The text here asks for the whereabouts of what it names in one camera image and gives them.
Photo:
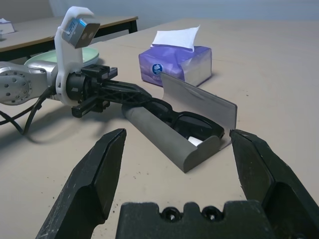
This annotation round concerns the purple tissue pack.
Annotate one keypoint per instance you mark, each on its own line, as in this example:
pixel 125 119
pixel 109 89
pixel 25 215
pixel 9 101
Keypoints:
pixel 174 62

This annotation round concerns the beige black-framed side table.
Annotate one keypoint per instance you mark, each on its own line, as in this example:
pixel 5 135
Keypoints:
pixel 37 37

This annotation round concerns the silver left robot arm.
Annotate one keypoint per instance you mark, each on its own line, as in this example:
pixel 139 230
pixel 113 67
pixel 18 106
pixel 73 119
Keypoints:
pixel 20 82

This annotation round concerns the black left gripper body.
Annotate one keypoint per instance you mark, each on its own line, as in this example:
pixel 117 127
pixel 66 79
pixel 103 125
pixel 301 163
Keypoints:
pixel 82 87

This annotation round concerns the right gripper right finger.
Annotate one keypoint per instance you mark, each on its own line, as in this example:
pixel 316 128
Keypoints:
pixel 281 189

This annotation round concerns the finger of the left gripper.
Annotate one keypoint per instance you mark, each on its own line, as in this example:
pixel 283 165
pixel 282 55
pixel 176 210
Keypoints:
pixel 129 92

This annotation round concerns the white paper box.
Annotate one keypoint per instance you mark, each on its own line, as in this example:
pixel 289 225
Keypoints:
pixel 6 26

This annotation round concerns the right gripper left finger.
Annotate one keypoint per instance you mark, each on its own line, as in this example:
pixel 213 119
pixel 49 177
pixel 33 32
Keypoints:
pixel 84 186

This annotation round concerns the grey glasses case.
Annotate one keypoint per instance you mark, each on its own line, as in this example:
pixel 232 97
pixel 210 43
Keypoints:
pixel 162 139

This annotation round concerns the black sunglasses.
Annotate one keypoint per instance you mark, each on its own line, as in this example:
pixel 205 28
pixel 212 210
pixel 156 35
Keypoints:
pixel 197 127

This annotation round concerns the green plastic plate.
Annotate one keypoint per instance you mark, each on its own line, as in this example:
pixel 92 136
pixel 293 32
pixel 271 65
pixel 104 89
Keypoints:
pixel 40 58

